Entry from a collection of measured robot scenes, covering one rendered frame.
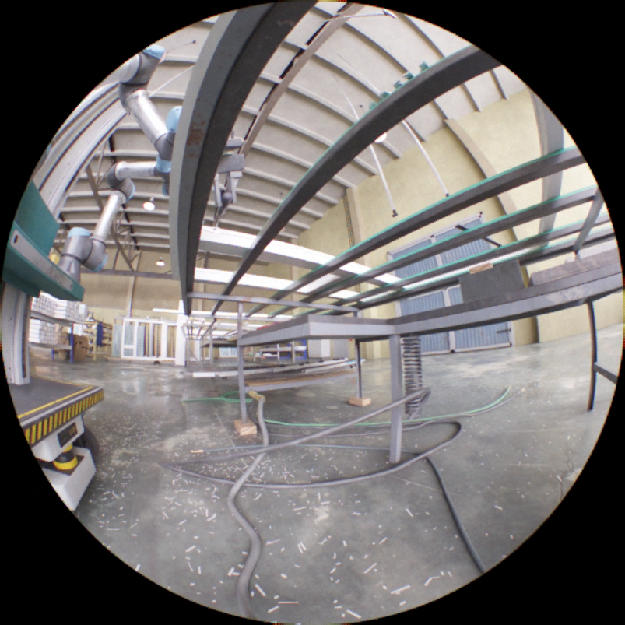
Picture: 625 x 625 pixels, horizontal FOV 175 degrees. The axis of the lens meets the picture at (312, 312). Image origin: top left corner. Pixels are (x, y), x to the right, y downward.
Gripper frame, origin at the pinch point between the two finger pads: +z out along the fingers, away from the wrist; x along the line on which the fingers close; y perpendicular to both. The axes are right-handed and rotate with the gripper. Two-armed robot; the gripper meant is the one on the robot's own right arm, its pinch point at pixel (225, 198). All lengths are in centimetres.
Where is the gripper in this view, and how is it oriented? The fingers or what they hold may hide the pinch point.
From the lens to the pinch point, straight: 66.1
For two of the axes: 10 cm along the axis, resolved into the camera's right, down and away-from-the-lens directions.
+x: -6.8, 4.5, -5.8
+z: 0.3, 8.1, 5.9
